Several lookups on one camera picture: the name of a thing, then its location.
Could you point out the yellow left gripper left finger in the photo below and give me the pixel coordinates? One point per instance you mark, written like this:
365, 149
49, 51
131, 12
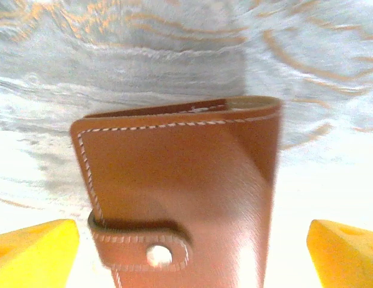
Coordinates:
33, 258

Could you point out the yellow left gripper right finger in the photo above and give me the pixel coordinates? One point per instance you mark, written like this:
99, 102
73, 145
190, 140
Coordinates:
345, 261

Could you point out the brown leather card holder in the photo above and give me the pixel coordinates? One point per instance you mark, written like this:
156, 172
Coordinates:
174, 180

